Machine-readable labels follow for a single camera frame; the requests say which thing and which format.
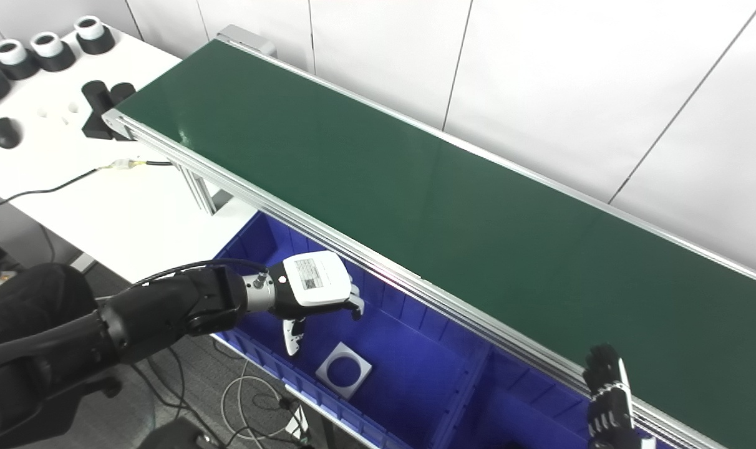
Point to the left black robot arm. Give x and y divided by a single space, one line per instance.
153 312

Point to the grey conveyor motor box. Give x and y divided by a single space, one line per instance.
250 38

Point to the black computer mouse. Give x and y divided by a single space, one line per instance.
5 132

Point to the black office chair base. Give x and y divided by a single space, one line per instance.
178 436

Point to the aluminium conveyor leg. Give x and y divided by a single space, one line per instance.
200 187

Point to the white square part round hole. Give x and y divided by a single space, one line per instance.
359 369

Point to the blue plastic bin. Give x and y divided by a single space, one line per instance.
528 411
403 349

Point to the black double cylinder part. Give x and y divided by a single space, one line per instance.
97 106

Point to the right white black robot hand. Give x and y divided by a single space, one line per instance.
609 405

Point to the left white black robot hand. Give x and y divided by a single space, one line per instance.
322 280

